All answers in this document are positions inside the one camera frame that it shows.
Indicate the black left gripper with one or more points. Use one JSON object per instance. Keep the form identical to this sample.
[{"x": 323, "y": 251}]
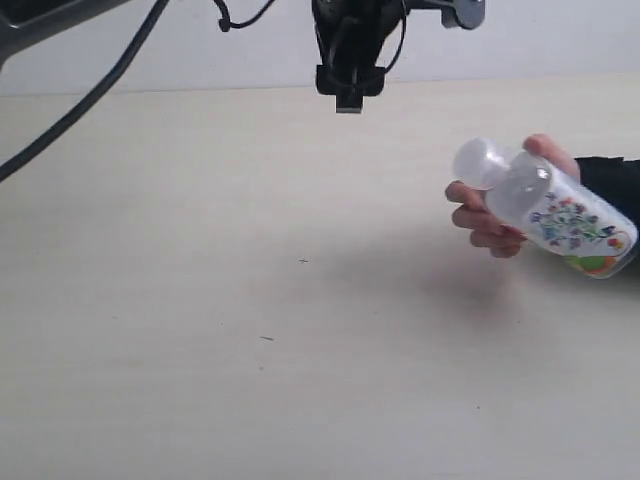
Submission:
[{"x": 348, "y": 31}]

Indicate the clear fruit-label bottle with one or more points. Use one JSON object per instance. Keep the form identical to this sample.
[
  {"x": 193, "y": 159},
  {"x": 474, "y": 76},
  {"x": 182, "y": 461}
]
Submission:
[{"x": 526, "y": 192}]

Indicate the black sleeved forearm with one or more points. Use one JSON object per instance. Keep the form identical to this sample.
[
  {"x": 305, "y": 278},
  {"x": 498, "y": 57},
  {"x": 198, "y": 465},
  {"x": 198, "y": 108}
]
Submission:
[{"x": 615, "y": 180}]

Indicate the person's open hand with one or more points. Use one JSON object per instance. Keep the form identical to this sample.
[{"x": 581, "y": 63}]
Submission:
[{"x": 486, "y": 231}]

